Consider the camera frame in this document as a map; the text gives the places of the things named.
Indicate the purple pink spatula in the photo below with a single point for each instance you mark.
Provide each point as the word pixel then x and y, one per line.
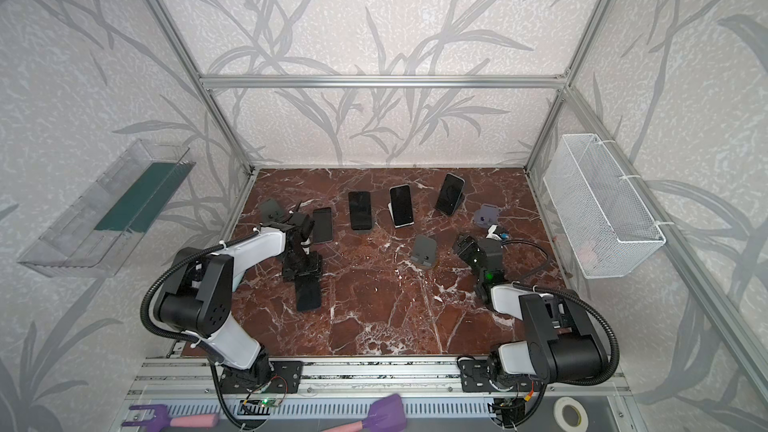
pixel 385 415

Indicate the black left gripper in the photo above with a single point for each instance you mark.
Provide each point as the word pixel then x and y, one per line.
pixel 303 264

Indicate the black phone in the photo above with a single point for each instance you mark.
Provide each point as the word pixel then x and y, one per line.
pixel 450 194
pixel 308 293
pixel 323 225
pixel 400 206
pixel 360 210

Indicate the white wire mesh basket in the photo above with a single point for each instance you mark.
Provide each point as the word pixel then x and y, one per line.
pixel 608 226

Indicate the grey phone stand front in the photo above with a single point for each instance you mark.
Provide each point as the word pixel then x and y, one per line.
pixel 424 252

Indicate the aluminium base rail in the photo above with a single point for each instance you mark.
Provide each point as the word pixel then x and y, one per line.
pixel 431 387

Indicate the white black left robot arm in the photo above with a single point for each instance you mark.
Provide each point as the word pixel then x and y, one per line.
pixel 192 300

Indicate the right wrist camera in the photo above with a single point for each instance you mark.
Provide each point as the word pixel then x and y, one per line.
pixel 496 232

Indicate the clear plastic wall bin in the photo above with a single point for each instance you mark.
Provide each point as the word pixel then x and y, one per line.
pixel 94 237

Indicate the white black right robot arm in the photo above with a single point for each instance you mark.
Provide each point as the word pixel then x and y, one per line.
pixel 566 340

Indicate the purple pink garden fork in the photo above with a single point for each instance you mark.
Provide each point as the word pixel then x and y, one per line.
pixel 160 419

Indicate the white tape roll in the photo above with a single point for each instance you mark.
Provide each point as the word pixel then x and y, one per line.
pixel 570 415

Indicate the dark grey phone stand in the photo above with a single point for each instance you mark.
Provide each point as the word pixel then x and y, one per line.
pixel 271 211

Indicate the purple grey phone stand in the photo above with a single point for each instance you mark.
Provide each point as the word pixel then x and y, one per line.
pixel 486 216

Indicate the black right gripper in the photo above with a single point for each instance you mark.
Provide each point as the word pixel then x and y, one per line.
pixel 485 287

